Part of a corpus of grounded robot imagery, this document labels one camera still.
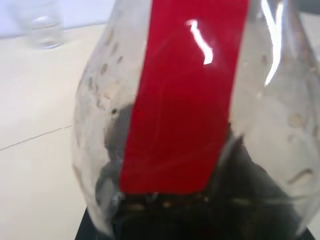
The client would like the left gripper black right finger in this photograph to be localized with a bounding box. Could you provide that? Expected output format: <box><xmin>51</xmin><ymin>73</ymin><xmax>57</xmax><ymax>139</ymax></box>
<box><xmin>303</xmin><ymin>221</ymin><xmax>320</xmax><ymax>240</ymax></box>

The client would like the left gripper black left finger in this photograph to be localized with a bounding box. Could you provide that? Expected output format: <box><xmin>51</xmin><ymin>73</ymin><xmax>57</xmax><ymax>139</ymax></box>
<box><xmin>76</xmin><ymin>208</ymin><xmax>111</xmax><ymax>240</ymax></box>

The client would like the clear bottle with gold cap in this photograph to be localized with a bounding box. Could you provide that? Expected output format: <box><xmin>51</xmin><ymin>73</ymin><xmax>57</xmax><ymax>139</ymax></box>
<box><xmin>71</xmin><ymin>0</ymin><xmax>320</xmax><ymax>240</ymax></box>

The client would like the clear wine glass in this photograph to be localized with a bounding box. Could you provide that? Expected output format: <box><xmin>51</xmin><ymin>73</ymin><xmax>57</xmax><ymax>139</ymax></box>
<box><xmin>14</xmin><ymin>0</ymin><xmax>65</xmax><ymax>50</ymax></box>

